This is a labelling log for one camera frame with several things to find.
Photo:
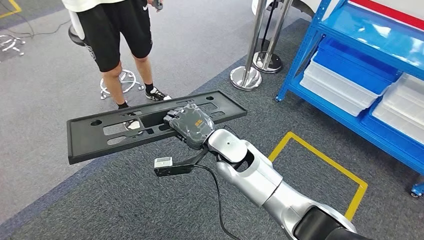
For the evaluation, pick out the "person's hand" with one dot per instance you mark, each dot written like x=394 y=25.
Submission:
x=151 y=2

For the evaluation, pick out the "black handheld controller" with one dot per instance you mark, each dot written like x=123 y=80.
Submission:
x=158 y=4

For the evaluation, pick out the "black plastic plate frame part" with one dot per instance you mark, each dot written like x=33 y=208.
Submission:
x=86 y=145

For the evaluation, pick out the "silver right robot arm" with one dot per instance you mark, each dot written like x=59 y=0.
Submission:
x=258 y=179

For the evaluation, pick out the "large blue metal shelf rack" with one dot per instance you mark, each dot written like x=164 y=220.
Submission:
x=364 y=33

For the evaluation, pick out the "person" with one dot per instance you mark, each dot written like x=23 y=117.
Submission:
x=109 y=33

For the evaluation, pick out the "chrome stool with black seat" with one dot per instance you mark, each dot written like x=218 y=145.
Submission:
x=127 y=79

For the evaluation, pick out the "yellow floor tape square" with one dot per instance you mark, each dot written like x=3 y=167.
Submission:
x=15 y=6
x=331 y=161

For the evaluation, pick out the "chrome chair base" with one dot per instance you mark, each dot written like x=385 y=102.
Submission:
x=11 y=43

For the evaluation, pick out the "blue plastic bin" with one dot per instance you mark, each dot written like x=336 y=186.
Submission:
x=367 y=121
x=354 y=66

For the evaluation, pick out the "white car with red stripe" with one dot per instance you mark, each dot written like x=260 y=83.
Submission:
x=391 y=13

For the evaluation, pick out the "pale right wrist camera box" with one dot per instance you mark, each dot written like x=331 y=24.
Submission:
x=163 y=162

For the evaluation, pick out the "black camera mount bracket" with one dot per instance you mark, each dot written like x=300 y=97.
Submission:
x=172 y=170

